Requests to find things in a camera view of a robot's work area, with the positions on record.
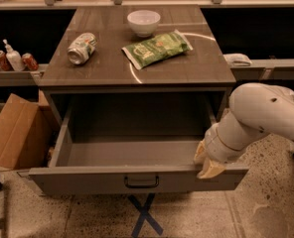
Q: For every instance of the green chip bag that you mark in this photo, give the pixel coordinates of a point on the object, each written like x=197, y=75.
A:
x=161, y=47

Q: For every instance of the red soda can left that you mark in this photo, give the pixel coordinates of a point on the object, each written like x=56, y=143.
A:
x=4, y=64

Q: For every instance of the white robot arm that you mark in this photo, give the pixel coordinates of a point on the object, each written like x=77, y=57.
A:
x=255, y=111

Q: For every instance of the grey low shelf ledge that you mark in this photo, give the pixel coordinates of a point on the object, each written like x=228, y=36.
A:
x=22, y=78

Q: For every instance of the blue tape cross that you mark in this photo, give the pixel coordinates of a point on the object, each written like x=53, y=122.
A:
x=144, y=215

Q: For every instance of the white pump bottle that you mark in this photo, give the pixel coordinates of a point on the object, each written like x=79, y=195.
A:
x=13, y=57

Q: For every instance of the red soda can right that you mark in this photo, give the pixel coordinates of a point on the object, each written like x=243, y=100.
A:
x=30, y=61

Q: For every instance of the white folded cloth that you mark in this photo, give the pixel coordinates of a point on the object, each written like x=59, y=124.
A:
x=238, y=60

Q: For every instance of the red soda can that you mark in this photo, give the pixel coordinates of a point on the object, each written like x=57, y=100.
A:
x=30, y=61
x=4, y=64

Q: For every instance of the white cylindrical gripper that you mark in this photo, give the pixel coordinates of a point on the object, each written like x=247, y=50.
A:
x=217, y=145

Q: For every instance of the grey top drawer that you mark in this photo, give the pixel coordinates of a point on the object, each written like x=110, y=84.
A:
x=132, y=143

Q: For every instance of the white printed cardboard box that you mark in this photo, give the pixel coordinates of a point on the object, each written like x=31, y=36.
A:
x=24, y=177

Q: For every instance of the grey drawer cabinet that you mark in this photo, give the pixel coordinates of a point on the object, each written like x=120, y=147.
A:
x=113, y=66

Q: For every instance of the brown cardboard box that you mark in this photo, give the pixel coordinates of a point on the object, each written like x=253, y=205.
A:
x=26, y=131

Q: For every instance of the white ceramic bowl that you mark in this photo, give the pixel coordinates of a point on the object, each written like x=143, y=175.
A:
x=143, y=22

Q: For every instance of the crushed white soda can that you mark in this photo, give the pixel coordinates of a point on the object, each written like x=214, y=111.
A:
x=81, y=49

